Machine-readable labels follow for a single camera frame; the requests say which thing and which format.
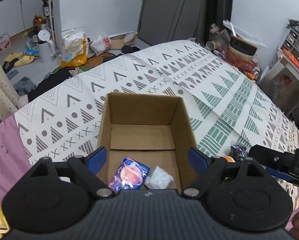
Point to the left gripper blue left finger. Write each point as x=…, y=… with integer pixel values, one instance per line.
x=97, y=159

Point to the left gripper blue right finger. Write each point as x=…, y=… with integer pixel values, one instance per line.
x=198, y=160

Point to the purple planet print packet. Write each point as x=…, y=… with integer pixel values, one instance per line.
x=130, y=175

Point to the black glittery bundle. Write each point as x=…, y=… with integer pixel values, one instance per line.
x=238, y=152

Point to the clear plastic wrap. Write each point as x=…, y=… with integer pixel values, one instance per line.
x=158, y=179

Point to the orange burger plush toy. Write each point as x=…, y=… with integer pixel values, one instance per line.
x=229, y=159

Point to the patterned white blanket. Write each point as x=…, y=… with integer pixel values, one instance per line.
x=223, y=105

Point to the brown cardboard box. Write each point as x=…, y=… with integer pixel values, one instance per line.
x=154, y=130

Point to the white desk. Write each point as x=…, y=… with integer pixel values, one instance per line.
x=281, y=82

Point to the purple bed sheet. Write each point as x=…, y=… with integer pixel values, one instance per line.
x=14, y=162

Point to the red plastic basket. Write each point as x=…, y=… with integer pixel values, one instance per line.
x=238, y=62

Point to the white red plastic bag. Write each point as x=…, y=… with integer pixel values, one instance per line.
x=100, y=45

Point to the yellow white snack bag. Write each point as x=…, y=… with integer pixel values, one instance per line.
x=74, y=48

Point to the black round bowl container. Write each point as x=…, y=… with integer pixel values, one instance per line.
x=242, y=47

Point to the white electric kettle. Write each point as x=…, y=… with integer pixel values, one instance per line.
x=46, y=46

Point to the grey drawer organizer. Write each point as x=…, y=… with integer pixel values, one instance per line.
x=291, y=43

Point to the yellow slippers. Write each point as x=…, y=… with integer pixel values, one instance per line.
x=19, y=59

